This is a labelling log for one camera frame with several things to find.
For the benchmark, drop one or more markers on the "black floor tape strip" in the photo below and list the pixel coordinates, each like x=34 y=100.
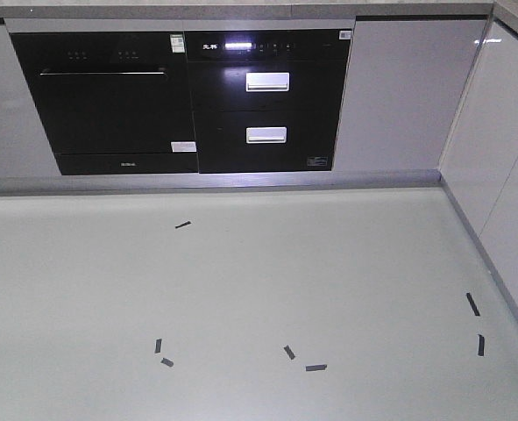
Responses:
x=158 y=344
x=472 y=304
x=289 y=352
x=167 y=362
x=316 y=367
x=481 y=345
x=183 y=224

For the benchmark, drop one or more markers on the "black disinfection cabinet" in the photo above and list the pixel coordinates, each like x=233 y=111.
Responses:
x=267 y=100

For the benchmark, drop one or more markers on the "black built-in dishwasher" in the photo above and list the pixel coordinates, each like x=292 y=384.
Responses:
x=111 y=102

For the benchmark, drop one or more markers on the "grey middle cabinet door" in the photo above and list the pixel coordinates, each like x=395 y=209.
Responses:
x=403 y=85

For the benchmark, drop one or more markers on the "grey cabinet door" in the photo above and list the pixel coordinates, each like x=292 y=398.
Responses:
x=24 y=148
x=403 y=85

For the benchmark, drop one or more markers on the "grey right side cabinet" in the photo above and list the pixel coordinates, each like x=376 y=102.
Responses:
x=480 y=163

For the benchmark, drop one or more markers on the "grey left cabinet door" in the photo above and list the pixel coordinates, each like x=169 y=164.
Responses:
x=24 y=148

